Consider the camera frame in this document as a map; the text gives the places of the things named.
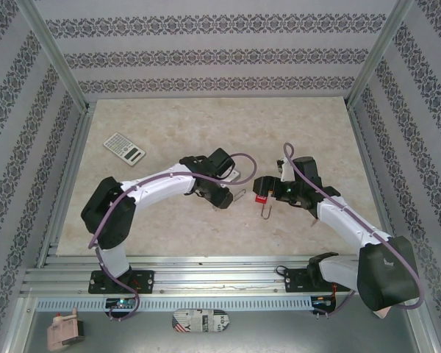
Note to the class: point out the red padlock with white label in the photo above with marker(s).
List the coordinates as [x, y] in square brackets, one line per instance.
[261, 199]

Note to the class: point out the plain red padlock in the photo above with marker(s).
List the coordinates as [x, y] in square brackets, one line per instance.
[246, 191]

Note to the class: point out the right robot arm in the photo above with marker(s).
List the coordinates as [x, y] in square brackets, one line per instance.
[353, 224]

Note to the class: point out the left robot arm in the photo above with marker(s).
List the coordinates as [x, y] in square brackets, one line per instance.
[158, 185]

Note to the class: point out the white calculator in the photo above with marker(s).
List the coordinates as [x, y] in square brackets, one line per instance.
[123, 147]

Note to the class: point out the small circuit board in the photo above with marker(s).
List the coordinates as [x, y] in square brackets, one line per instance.
[122, 303]
[323, 301]

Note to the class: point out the small pink case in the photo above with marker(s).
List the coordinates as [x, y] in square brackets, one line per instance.
[382, 313]

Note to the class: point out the newspaper print oval case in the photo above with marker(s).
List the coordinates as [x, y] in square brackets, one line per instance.
[200, 321]

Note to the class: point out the pink toy machine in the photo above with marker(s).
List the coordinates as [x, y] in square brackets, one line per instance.
[60, 332]

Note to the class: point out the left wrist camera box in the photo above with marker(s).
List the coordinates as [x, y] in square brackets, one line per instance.
[232, 175]

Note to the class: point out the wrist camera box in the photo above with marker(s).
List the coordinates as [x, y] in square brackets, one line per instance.
[232, 175]
[286, 171]

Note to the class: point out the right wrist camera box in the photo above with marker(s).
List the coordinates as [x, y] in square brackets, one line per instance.
[286, 171]

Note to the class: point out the aluminium side rail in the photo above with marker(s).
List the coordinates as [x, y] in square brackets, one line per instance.
[364, 147]
[75, 147]

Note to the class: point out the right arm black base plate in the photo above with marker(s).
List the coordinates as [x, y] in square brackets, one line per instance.
[297, 281]

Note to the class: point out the aluminium mounting rail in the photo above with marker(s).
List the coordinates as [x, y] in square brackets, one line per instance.
[220, 279]

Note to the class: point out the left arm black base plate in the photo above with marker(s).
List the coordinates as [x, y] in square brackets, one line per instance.
[143, 281]

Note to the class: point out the aluminium frame post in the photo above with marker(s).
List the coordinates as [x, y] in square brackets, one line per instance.
[380, 48]
[54, 48]

